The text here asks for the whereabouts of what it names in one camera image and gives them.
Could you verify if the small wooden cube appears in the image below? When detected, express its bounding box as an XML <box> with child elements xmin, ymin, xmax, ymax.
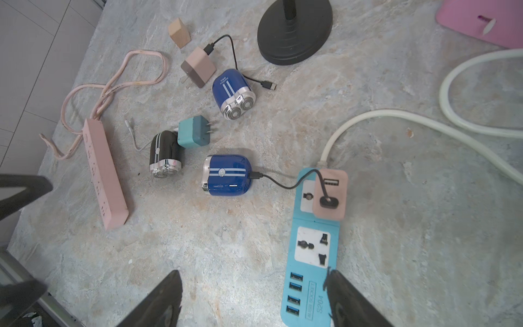
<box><xmin>168</xmin><ymin>18</ymin><xmax>191</xmax><ymax>49</ymax></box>

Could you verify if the pink metronome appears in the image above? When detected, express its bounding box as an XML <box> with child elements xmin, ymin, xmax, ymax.
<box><xmin>436</xmin><ymin>0</ymin><xmax>522</xmax><ymax>49</ymax></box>

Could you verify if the black electric shaver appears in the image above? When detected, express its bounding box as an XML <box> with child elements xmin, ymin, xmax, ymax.
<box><xmin>149</xmin><ymin>130</ymin><xmax>182</xmax><ymax>178</ymax></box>

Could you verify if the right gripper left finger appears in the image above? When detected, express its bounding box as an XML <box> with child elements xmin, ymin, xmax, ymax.
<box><xmin>118</xmin><ymin>270</ymin><xmax>183</xmax><ymax>327</ymax></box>

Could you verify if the blue shaver near teal strip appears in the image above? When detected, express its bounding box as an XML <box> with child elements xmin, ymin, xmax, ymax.
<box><xmin>201</xmin><ymin>155</ymin><xmax>253</xmax><ymax>197</ymax></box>

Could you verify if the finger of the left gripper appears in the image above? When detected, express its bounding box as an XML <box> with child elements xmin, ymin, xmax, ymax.
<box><xmin>1</xmin><ymin>279</ymin><xmax>48</xmax><ymax>319</ymax></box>
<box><xmin>1</xmin><ymin>174</ymin><xmax>53</xmax><ymax>220</ymax></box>

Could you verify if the teal USB charger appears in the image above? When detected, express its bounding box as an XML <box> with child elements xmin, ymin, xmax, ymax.
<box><xmin>177</xmin><ymin>115</ymin><xmax>211</xmax><ymax>149</ymax></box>

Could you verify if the pink USB charger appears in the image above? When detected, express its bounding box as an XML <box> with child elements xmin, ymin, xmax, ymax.
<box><xmin>313</xmin><ymin>168</ymin><xmax>349</xmax><ymax>222</ymax></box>

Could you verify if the aluminium mounting rail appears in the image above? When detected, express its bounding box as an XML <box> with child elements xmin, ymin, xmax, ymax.
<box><xmin>1</xmin><ymin>247</ymin><xmax>83</xmax><ymax>326</ymax></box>

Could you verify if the pink power strip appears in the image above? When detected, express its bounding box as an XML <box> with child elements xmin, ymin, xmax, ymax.
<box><xmin>83</xmin><ymin>119</ymin><xmax>129</xmax><ymax>230</ymax></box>

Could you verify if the black microphone stand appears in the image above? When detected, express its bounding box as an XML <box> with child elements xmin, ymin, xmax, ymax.
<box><xmin>257</xmin><ymin>0</ymin><xmax>333</xmax><ymax>65</ymax></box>

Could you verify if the black charging cable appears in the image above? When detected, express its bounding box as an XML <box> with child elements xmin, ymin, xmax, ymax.
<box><xmin>203</xmin><ymin>34</ymin><xmax>278</xmax><ymax>91</ymax></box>

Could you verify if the beige USB charger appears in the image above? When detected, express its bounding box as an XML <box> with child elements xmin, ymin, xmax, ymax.
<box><xmin>181</xmin><ymin>47</ymin><xmax>217</xmax><ymax>89</ymax></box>

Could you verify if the teal power strip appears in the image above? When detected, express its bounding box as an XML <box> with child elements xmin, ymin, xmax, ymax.
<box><xmin>281</xmin><ymin>173</ymin><xmax>340</xmax><ymax>326</ymax></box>

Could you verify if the white charging cable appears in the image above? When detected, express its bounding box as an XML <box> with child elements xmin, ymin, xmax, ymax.
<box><xmin>124</xmin><ymin>119</ymin><xmax>181</xmax><ymax>152</ymax></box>

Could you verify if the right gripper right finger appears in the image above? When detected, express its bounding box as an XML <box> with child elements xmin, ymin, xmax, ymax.
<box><xmin>323</xmin><ymin>268</ymin><xmax>393</xmax><ymax>327</ymax></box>

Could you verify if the black cable to pink charger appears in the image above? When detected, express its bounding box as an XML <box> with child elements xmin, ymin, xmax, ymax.
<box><xmin>248</xmin><ymin>168</ymin><xmax>340</xmax><ymax>208</ymax></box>

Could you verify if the white power strip cord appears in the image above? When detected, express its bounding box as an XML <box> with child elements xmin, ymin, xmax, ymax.
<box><xmin>317</xmin><ymin>48</ymin><xmax>523</xmax><ymax>187</ymax></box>

